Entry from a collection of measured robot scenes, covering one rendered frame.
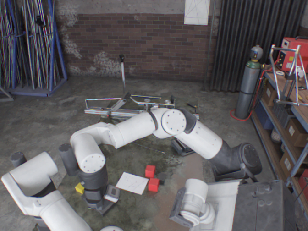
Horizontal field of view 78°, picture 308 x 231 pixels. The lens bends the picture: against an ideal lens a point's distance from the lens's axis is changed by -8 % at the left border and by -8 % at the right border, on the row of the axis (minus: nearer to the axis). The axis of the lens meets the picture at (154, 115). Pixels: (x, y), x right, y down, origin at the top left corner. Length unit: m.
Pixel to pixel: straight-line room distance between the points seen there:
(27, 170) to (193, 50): 3.85
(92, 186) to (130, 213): 0.44
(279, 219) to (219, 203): 0.17
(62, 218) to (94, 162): 0.15
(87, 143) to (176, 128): 0.25
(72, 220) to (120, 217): 0.55
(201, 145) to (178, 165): 0.57
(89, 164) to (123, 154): 0.76
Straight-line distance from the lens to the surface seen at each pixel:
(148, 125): 0.60
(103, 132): 0.61
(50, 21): 4.47
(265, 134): 3.02
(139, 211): 1.05
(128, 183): 1.15
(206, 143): 0.68
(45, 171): 0.56
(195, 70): 4.28
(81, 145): 0.57
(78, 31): 4.59
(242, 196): 0.64
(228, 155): 0.72
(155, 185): 1.07
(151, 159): 1.26
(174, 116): 0.61
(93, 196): 0.69
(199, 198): 0.59
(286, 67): 3.18
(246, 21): 3.74
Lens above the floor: 1.78
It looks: 34 degrees down
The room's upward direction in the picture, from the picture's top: straight up
